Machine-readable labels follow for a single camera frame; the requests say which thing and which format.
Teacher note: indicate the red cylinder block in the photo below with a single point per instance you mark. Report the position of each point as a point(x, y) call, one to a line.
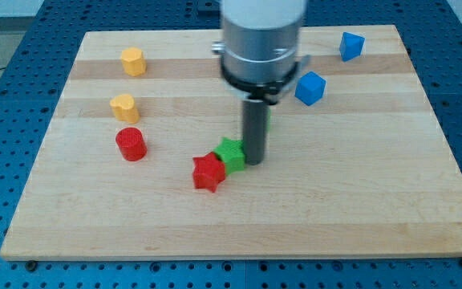
point(131, 144)

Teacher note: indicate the yellow heart block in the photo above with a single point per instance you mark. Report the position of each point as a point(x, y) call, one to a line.
point(124, 108)

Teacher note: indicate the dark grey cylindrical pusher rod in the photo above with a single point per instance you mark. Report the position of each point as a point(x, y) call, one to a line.
point(255, 117)

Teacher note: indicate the blue cube block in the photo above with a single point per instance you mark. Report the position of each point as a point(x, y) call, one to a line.
point(310, 88)
point(351, 46)

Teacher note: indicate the wooden board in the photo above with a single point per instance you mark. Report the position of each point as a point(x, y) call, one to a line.
point(366, 172)

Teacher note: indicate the red star block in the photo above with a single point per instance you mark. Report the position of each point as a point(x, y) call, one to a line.
point(208, 172)

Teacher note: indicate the green star block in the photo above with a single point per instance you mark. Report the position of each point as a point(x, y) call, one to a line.
point(231, 154)

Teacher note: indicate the yellow hexagon block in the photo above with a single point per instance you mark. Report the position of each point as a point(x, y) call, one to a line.
point(133, 61)

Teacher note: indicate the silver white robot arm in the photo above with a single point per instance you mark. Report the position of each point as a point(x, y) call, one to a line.
point(258, 59)

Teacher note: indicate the blue cube block near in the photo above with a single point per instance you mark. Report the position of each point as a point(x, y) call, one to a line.
point(310, 88)

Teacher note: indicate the blue cube block far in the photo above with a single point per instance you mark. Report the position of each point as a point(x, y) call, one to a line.
point(351, 46)

